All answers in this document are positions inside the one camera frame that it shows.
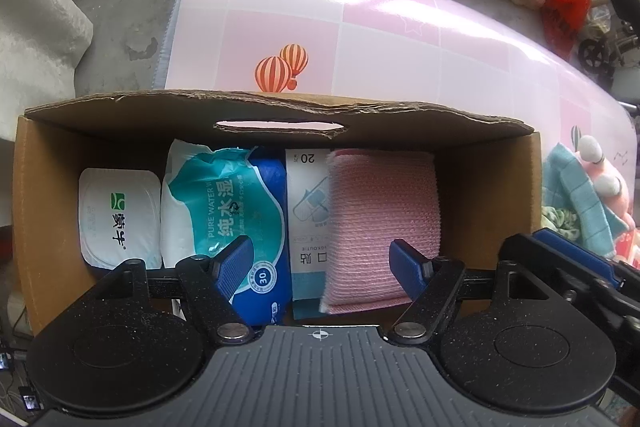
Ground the blue white wipes pack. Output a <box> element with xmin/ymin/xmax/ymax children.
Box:
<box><xmin>160</xmin><ymin>140</ymin><xmax>292</xmax><ymax>327</ymax></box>

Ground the brown cardboard box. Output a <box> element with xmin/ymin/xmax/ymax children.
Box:
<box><xmin>12</xmin><ymin>91</ymin><xmax>541</xmax><ymax>333</ymax></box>

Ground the pink knitted sponge cloth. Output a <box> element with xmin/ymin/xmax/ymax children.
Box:
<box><xmin>319</xmin><ymin>148</ymin><xmax>440</xmax><ymax>314</ymax></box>

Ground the white curtain cloth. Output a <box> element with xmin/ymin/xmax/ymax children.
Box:
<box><xmin>0</xmin><ymin>0</ymin><xmax>93</xmax><ymax>142</ymax></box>

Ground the green floral scrunchie cloth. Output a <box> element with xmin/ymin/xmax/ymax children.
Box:
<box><xmin>541</xmin><ymin>206</ymin><xmax>582</xmax><ymax>242</ymax></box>

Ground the teal checked towel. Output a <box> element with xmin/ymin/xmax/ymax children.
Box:
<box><xmin>542</xmin><ymin>143</ymin><xmax>628</xmax><ymax>259</ymax></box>

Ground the red plastic bag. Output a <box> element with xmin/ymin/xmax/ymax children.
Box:
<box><xmin>540</xmin><ymin>0</ymin><xmax>592</xmax><ymax>61</ymax></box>

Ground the pink plush toy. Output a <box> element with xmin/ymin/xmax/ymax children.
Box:
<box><xmin>574</xmin><ymin>134</ymin><xmax>639</xmax><ymax>268</ymax></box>

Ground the pink play mat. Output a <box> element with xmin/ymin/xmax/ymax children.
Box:
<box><xmin>160</xmin><ymin>0</ymin><xmax>636</xmax><ymax>219</ymax></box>

